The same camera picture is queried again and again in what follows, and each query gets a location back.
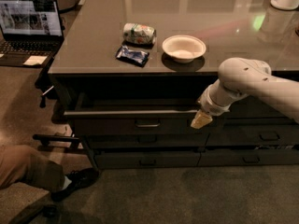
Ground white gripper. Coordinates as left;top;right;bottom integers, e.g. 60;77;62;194
191;91;230;129

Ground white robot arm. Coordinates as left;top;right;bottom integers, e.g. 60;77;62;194
191;58;299;129

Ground grey drawer cabinet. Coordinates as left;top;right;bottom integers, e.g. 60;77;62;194
49;0;299;169

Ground open black laptop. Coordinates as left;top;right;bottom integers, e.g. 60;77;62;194
0;0;64;67

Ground white paper bowl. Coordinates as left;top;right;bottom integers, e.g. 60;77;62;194
162;35;206;63

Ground blue snack packet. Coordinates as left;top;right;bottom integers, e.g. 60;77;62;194
115;45;150;67

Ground crushed green white can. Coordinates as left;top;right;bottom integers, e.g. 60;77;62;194
122;23;156;45

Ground black shoe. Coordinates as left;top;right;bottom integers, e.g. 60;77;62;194
50;168;99;202

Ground person's leg brown trousers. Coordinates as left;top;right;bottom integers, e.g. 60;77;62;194
0;145;65;192

